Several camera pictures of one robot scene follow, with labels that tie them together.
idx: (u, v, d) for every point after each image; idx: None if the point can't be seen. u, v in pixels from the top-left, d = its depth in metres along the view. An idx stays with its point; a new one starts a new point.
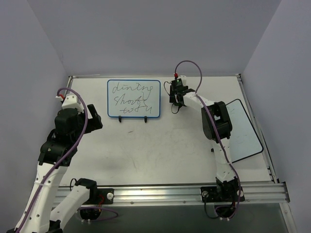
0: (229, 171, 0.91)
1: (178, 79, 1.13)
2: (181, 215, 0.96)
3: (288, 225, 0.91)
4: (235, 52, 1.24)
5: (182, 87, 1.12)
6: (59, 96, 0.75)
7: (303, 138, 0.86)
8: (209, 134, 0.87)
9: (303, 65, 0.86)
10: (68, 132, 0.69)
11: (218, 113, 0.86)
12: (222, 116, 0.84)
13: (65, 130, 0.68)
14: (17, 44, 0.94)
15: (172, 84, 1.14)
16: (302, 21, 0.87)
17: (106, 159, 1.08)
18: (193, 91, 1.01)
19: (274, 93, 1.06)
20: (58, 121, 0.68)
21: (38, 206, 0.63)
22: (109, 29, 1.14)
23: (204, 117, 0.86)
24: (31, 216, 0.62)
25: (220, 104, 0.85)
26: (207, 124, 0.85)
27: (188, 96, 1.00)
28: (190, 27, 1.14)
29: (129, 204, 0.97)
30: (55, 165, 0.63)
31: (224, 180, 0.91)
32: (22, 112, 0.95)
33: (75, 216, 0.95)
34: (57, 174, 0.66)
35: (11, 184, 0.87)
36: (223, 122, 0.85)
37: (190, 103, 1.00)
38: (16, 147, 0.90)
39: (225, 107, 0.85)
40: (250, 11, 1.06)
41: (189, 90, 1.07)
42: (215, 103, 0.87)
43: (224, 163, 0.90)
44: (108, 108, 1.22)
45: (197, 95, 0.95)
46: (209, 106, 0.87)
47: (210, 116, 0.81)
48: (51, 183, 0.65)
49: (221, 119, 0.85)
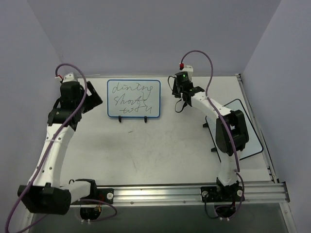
0: (233, 177, 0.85)
1: (184, 73, 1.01)
2: (181, 216, 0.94)
3: (288, 225, 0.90)
4: (235, 52, 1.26)
5: (188, 83, 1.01)
6: (58, 76, 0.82)
7: (303, 137, 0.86)
8: (222, 146, 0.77)
9: (303, 64, 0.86)
10: (73, 99, 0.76)
11: (234, 123, 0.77)
12: (239, 127, 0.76)
13: (70, 97, 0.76)
14: (17, 42, 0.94)
15: (177, 78, 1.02)
16: (302, 21, 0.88)
17: (106, 159, 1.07)
18: (204, 93, 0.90)
19: (274, 92, 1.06)
20: (64, 89, 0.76)
21: (50, 160, 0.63)
22: (109, 29, 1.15)
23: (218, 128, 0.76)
24: (44, 170, 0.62)
25: (237, 113, 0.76)
26: (221, 137, 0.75)
27: (198, 98, 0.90)
28: (190, 28, 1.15)
29: (129, 204, 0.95)
30: (64, 123, 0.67)
31: (226, 184, 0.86)
32: (21, 109, 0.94)
33: (74, 216, 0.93)
34: (66, 133, 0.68)
35: (11, 183, 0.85)
36: (239, 133, 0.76)
37: (199, 106, 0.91)
38: (16, 146, 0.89)
39: (243, 118, 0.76)
40: (249, 12, 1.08)
41: (197, 89, 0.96)
42: (231, 111, 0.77)
43: (231, 170, 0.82)
44: (108, 108, 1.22)
45: (209, 100, 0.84)
46: (225, 115, 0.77)
47: (229, 131, 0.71)
48: (61, 140, 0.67)
49: (236, 130, 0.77)
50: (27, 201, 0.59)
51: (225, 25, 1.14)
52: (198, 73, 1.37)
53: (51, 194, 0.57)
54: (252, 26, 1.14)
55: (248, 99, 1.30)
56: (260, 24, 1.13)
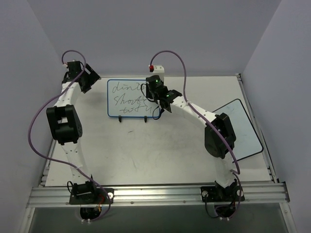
0: (231, 177, 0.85)
1: (157, 78, 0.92)
2: (181, 216, 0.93)
3: (288, 225, 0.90)
4: (235, 52, 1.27)
5: (162, 88, 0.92)
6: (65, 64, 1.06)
7: (303, 137, 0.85)
8: (214, 151, 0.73)
9: (304, 64, 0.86)
10: (77, 70, 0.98)
11: (221, 126, 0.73)
12: (227, 130, 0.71)
13: (75, 69, 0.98)
14: (17, 41, 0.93)
15: (149, 85, 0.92)
16: (302, 20, 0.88)
17: (106, 159, 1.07)
18: (183, 99, 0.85)
19: (274, 91, 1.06)
20: (70, 63, 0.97)
21: (67, 96, 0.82)
22: (109, 29, 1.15)
23: (208, 136, 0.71)
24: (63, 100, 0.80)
25: (224, 117, 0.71)
26: (212, 142, 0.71)
27: (179, 105, 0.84)
28: (190, 28, 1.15)
29: (129, 204, 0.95)
30: (75, 78, 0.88)
31: (225, 186, 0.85)
32: (21, 109, 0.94)
33: (74, 217, 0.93)
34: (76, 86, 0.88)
35: (11, 182, 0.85)
36: (227, 134, 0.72)
37: (182, 113, 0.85)
38: (16, 146, 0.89)
39: (229, 120, 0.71)
40: (249, 12, 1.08)
41: (173, 95, 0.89)
42: (216, 116, 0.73)
43: (228, 172, 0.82)
44: (108, 108, 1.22)
45: (190, 107, 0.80)
46: (211, 121, 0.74)
47: (220, 135, 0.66)
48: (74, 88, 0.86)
49: (224, 131, 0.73)
50: (51, 118, 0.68)
51: (225, 25, 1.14)
52: (198, 73, 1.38)
53: (72, 109, 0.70)
54: (252, 26, 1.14)
55: (249, 98, 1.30)
56: (260, 24, 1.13)
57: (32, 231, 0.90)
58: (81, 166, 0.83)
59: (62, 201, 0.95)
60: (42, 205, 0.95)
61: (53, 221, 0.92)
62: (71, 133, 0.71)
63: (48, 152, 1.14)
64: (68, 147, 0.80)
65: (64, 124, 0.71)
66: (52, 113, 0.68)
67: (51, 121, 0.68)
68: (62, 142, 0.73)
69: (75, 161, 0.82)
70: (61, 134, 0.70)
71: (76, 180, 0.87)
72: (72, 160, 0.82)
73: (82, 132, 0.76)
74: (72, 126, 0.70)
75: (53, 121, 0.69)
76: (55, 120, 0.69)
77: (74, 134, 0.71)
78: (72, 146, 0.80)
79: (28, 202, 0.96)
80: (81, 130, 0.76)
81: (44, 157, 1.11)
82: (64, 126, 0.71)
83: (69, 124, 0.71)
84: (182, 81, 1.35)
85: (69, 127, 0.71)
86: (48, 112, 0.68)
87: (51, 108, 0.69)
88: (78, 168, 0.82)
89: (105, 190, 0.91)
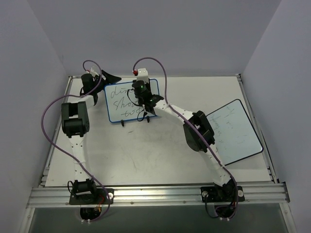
0: (224, 174, 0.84)
1: (142, 84, 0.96)
2: (181, 216, 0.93)
3: (288, 226, 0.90)
4: (235, 52, 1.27)
5: (148, 92, 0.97)
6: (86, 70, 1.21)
7: (304, 138, 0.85)
8: (195, 146, 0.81)
9: (305, 64, 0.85)
10: (91, 87, 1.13)
11: (199, 123, 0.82)
12: (204, 126, 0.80)
13: (89, 86, 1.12)
14: (17, 42, 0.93)
15: (135, 90, 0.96)
16: (302, 21, 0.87)
17: (106, 160, 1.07)
18: (165, 102, 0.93)
19: (274, 92, 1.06)
20: (85, 81, 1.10)
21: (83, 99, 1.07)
22: (110, 29, 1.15)
23: (187, 133, 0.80)
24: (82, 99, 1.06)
25: (199, 114, 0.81)
26: (191, 139, 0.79)
27: (161, 107, 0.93)
28: (191, 28, 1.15)
29: (129, 204, 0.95)
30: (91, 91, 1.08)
31: (222, 183, 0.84)
32: (22, 109, 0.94)
33: (74, 216, 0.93)
34: (90, 98, 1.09)
35: (11, 183, 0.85)
36: (205, 130, 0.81)
37: (164, 114, 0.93)
38: (16, 145, 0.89)
39: (205, 117, 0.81)
40: (249, 11, 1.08)
41: (157, 97, 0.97)
42: (193, 114, 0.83)
43: (218, 166, 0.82)
44: (109, 115, 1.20)
45: (171, 108, 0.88)
46: (189, 118, 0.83)
47: (197, 131, 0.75)
48: (90, 97, 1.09)
49: (202, 128, 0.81)
50: (64, 114, 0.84)
51: (225, 25, 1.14)
52: (198, 72, 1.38)
53: (83, 106, 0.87)
54: (252, 26, 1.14)
55: (249, 98, 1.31)
56: (260, 24, 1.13)
57: (32, 231, 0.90)
58: (83, 162, 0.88)
59: (62, 202, 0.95)
60: (42, 205, 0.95)
61: (53, 221, 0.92)
62: (79, 126, 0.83)
63: (48, 152, 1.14)
64: (74, 141, 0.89)
65: (74, 119, 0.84)
66: (64, 108, 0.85)
67: (64, 110, 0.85)
68: (70, 135, 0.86)
69: (78, 154, 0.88)
70: (70, 127, 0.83)
71: (77, 177, 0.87)
72: (76, 154, 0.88)
73: (89, 128, 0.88)
74: (81, 121, 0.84)
75: (66, 115, 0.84)
76: (68, 113, 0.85)
77: (81, 126, 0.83)
78: (78, 140, 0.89)
79: (27, 202, 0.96)
80: (89, 127, 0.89)
81: (44, 157, 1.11)
82: (74, 123, 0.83)
83: (79, 120, 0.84)
84: (181, 81, 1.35)
85: (77, 122, 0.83)
86: (62, 105, 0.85)
87: (66, 105, 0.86)
88: (81, 162, 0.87)
89: (106, 190, 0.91)
